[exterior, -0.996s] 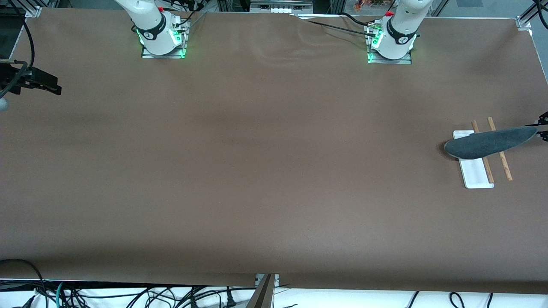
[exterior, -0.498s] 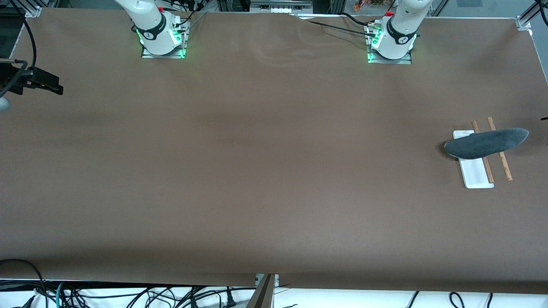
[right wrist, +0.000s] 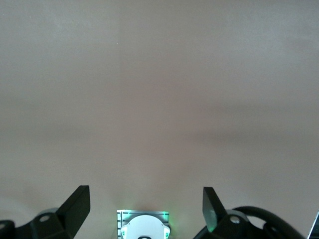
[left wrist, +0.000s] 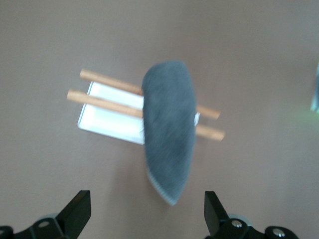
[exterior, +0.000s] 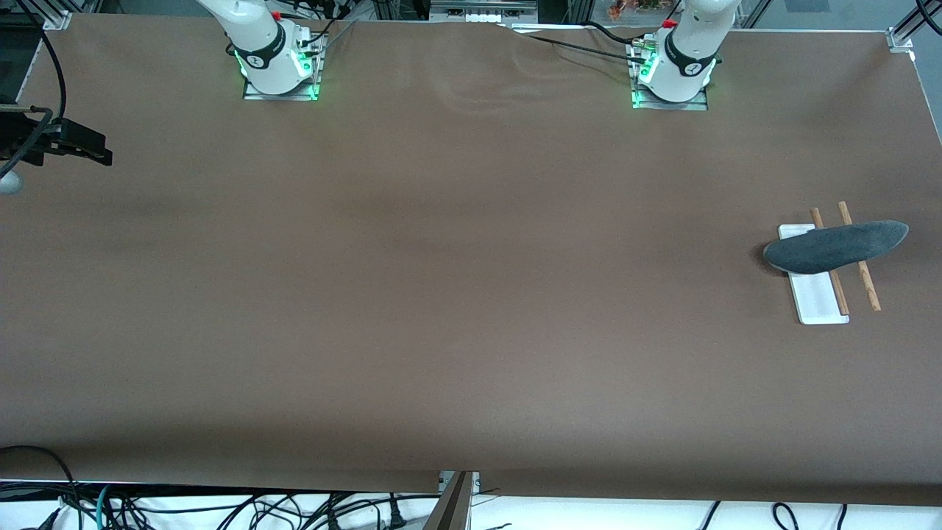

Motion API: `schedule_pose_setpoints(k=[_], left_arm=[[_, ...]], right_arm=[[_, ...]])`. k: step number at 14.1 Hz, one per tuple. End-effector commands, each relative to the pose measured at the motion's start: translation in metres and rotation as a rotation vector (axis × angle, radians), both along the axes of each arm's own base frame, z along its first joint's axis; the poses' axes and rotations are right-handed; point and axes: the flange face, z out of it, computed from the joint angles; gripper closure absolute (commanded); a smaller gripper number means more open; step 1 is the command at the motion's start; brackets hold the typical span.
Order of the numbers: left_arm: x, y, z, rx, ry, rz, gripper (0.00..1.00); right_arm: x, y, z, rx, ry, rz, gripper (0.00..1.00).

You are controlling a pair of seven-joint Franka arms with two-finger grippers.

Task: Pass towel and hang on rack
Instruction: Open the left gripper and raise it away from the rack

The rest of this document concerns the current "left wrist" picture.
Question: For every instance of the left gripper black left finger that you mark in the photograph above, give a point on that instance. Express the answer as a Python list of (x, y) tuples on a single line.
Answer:
[(72, 219)]

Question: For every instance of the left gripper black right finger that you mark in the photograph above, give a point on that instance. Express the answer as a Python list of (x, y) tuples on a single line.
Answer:
[(216, 219)]

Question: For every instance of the grey towel with pink side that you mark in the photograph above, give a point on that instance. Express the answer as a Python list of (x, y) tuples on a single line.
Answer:
[(169, 119)]

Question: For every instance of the brown table cover sheet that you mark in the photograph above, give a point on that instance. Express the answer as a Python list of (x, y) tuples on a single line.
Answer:
[(49, 49)]

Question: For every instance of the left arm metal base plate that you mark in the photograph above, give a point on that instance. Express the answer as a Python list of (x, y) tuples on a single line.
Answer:
[(316, 94)]

